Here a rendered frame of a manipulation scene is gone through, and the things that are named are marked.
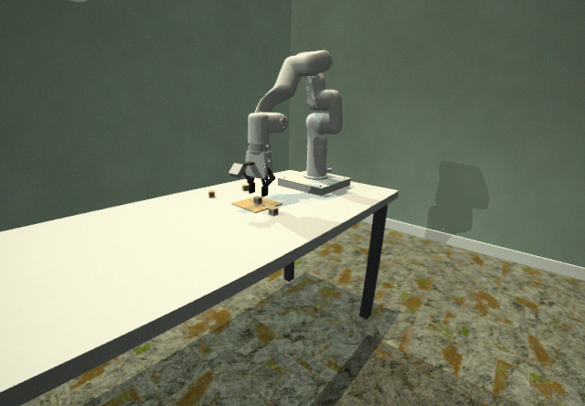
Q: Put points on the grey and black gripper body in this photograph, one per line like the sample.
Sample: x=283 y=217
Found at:
x=262 y=160

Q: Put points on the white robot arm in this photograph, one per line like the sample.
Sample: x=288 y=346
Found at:
x=261 y=122

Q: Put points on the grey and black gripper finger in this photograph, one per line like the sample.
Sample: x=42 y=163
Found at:
x=250 y=181
x=264 y=189

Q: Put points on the tan flat mat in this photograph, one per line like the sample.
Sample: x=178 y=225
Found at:
x=250 y=206

